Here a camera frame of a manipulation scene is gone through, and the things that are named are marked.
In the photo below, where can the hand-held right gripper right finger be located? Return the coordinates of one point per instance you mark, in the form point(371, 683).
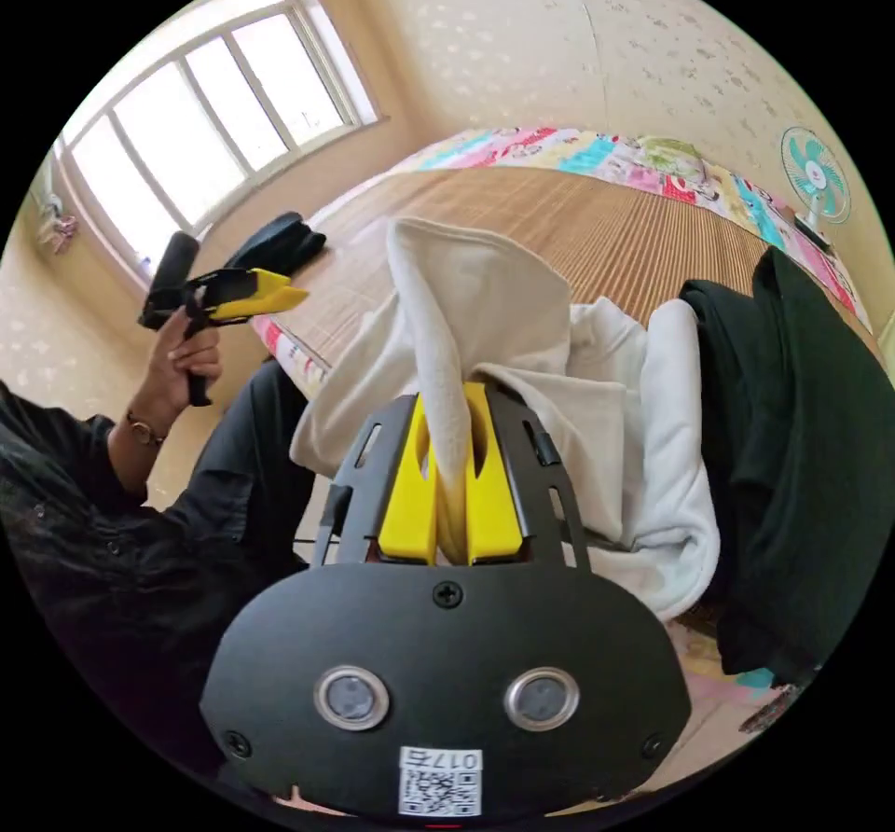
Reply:
point(495, 503)

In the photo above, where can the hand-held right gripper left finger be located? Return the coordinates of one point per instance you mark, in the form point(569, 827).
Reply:
point(405, 503)

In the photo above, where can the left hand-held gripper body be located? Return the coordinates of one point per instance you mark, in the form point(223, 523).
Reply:
point(218, 288)

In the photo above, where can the white long sleeve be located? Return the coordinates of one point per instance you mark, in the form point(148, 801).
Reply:
point(503, 300)

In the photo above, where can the person's left forearm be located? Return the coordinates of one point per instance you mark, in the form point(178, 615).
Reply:
point(133, 451)

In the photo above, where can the person's left hand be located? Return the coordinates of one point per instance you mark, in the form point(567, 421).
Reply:
point(183, 362)

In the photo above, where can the black folded garment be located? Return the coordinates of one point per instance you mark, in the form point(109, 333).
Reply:
point(280, 244)

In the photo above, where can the window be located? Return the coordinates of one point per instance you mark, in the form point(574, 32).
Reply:
point(210, 111)

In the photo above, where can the person's body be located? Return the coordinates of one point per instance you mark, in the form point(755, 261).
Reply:
point(119, 566)

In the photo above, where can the bed with woven mat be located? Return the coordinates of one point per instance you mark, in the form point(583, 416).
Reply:
point(559, 216)

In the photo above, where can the pile of clothes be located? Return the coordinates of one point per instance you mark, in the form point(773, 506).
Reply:
point(790, 461)

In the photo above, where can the teal standing fan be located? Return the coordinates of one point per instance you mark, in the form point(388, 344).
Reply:
point(814, 174)

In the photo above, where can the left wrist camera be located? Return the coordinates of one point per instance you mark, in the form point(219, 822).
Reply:
point(170, 276)

